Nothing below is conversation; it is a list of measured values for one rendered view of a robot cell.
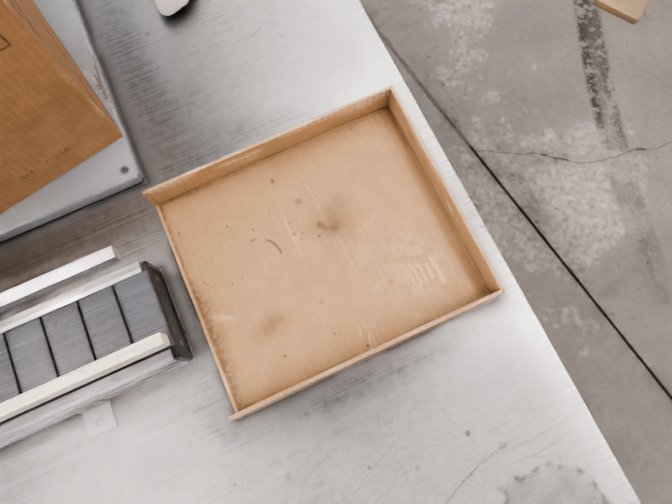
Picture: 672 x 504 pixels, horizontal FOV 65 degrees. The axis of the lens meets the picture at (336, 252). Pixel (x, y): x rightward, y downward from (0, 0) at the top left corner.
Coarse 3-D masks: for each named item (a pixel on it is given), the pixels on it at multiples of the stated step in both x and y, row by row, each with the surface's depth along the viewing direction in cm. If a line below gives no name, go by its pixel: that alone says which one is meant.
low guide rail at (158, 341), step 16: (160, 336) 48; (128, 352) 48; (144, 352) 48; (80, 368) 48; (96, 368) 48; (112, 368) 49; (48, 384) 48; (64, 384) 48; (80, 384) 49; (16, 400) 47; (32, 400) 47; (0, 416) 47
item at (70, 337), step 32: (128, 288) 53; (32, 320) 53; (64, 320) 53; (96, 320) 53; (128, 320) 52; (160, 320) 52; (0, 352) 52; (32, 352) 52; (64, 352) 52; (96, 352) 52; (160, 352) 55; (0, 384) 51; (32, 384) 51
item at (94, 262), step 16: (96, 256) 46; (112, 256) 46; (48, 272) 46; (64, 272) 45; (80, 272) 45; (16, 288) 45; (32, 288) 45; (48, 288) 46; (0, 304) 45; (16, 304) 46
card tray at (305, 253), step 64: (320, 128) 61; (384, 128) 62; (192, 192) 61; (256, 192) 60; (320, 192) 60; (384, 192) 60; (448, 192) 56; (192, 256) 59; (256, 256) 58; (320, 256) 58; (384, 256) 58; (448, 256) 58; (256, 320) 57; (320, 320) 56; (384, 320) 56; (256, 384) 55
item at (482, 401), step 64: (128, 0) 68; (192, 0) 68; (256, 0) 68; (320, 0) 67; (128, 64) 66; (192, 64) 66; (256, 64) 65; (320, 64) 65; (384, 64) 65; (128, 128) 64; (192, 128) 63; (256, 128) 63; (128, 192) 61; (0, 256) 60; (64, 256) 60; (128, 256) 59; (0, 320) 58; (192, 320) 57; (448, 320) 56; (512, 320) 56; (192, 384) 56; (320, 384) 55; (384, 384) 55; (448, 384) 55; (512, 384) 54; (0, 448) 55; (64, 448) 54; (128, 448) 54; (192, 448) 54; (256, 448) 54; (320, 448) 54; (384, 448) 53; (448, 448) 53; (512, 448) 53; (576, 448) 53
